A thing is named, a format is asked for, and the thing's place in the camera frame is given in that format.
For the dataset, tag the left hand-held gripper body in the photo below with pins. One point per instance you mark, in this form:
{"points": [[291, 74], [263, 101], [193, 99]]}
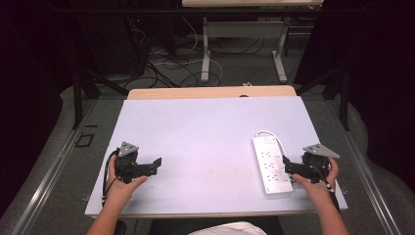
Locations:
{"points": [[125, 163]]}

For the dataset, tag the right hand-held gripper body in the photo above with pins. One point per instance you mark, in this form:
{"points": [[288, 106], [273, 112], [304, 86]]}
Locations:
{"points": [[315, 163]]}

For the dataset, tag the white power strip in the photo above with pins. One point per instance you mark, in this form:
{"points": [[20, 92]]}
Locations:
{"points": [[271, 166]]}

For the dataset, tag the person's left hand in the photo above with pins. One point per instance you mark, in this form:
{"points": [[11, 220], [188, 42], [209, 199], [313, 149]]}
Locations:
{"points": [[121, 189]]}

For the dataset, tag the person's right hand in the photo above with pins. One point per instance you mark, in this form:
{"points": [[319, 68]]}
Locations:
{"points": [[314, 191]]}

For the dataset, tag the white table mat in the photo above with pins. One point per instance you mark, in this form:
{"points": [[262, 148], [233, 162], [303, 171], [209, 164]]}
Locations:
{"points": [[202, 153]]}

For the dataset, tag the black metal stand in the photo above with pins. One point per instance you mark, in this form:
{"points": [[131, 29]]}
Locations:
{"points": [[81, 88], [339, 88]]}

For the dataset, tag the person's white clothing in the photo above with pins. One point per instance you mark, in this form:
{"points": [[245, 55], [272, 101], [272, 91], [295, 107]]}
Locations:
{"points": [[230, 229]]}

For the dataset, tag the dark computer tower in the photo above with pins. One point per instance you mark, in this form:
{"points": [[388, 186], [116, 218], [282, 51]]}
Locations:
{"points": [[111, 39]]}

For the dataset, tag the white-legged desk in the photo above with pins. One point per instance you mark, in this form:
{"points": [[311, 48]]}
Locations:
{"points": [[243, 29]]}

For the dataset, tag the aluminium floor rail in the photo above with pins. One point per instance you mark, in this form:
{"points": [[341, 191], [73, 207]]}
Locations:
{"points": [[362, 169], [49, 176]]}

